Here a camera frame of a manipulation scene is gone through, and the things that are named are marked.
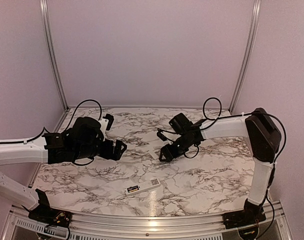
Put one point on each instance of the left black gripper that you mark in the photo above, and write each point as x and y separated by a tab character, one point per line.
117	153

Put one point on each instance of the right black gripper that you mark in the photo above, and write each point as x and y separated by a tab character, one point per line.
169	154

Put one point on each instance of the white battery cover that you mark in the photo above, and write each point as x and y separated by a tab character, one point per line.
153	154

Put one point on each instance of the white remote control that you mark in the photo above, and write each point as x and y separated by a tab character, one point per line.
144	186

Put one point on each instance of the black battery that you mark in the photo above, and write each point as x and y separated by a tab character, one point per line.
133	186

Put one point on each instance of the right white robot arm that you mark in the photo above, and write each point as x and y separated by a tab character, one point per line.
264	139

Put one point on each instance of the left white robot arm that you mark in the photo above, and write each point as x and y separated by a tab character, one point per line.
86	139

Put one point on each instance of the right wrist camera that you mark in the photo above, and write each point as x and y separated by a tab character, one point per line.
164	135

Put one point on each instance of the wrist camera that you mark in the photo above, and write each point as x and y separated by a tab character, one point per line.
164	135
106	122

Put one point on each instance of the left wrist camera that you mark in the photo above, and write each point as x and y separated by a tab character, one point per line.
106	122

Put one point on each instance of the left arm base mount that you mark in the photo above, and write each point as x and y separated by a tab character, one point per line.
44	213

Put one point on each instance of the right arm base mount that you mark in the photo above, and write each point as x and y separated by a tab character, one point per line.
251	214

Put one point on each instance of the front aluminium rail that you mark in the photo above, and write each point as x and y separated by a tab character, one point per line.
90	226

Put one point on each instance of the left aluminium frame post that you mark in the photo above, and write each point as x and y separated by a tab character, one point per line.
51	51

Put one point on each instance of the aluminium frame post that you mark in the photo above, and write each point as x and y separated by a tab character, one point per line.
51	51
252	33

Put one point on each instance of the right aluminium frame post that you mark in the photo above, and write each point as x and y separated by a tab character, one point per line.
252	33

